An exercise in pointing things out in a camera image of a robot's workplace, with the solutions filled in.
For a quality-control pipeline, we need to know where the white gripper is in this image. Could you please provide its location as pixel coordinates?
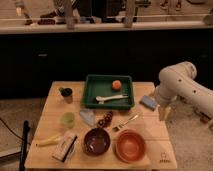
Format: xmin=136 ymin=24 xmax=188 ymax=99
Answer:
xmin=154 ymin=83 xmax=177 ymax=121

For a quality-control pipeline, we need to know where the blue sponge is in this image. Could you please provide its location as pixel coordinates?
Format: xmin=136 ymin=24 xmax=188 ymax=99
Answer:
xmin=139 ymin=95 xmax=157 ymax=111

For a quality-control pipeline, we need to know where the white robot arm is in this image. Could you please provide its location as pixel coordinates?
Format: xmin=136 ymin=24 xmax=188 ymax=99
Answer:
xmin=154 ymin=61 xmax=213 ymax=119

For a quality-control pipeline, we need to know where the red bowl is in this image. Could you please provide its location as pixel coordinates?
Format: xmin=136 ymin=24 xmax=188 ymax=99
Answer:
xmin=115 ymin=130 xmax=146 ymax=163

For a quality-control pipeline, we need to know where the dark purple bowl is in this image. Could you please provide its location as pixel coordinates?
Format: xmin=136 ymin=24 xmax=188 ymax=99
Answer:
xmin=83 ymin=128 xmax=111 ymax=156

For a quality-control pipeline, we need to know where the orange ball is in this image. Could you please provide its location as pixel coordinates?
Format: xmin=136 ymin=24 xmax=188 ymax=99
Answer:
xmin=112 ymin=80 xmax=122 ymax=91

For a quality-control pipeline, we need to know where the dark red grape bunch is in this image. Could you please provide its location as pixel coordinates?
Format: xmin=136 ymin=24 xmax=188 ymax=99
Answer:
xmin=97 ymin=111 xmax=113 ymax=128

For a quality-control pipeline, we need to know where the white plastic spoon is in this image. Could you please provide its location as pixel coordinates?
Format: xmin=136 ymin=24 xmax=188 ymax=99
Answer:
xmin=95 ymin=94 xmax=128 ymax=102

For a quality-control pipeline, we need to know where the green plastic tray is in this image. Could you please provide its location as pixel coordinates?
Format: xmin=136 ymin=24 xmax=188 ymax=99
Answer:
xmin=82 ymin=74 xmax=135 ymax=110

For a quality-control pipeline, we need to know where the light blue cloth piece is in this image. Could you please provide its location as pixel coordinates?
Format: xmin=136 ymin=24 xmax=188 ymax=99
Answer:
xmin=80 ymin=108 xmax=95 ymax=127

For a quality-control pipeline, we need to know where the light green cup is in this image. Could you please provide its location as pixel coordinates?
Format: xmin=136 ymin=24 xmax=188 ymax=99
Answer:
xmin=61 ymin=112 xmax=75 ymax=128

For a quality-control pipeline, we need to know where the dark cup with green item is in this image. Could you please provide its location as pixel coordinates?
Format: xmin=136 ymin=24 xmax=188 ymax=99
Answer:
xmin=59 ymin=87 xmax=73 ymax=103

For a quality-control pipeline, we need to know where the yellow banana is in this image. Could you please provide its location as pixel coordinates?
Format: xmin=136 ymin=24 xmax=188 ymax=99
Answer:
xmin=36 ymin=136 xmax=61 ymax=147

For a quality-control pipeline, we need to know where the black stand left of table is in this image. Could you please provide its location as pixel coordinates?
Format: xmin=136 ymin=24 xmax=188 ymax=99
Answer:
xmin=19 ymin=120 xmax=30 ymax=171

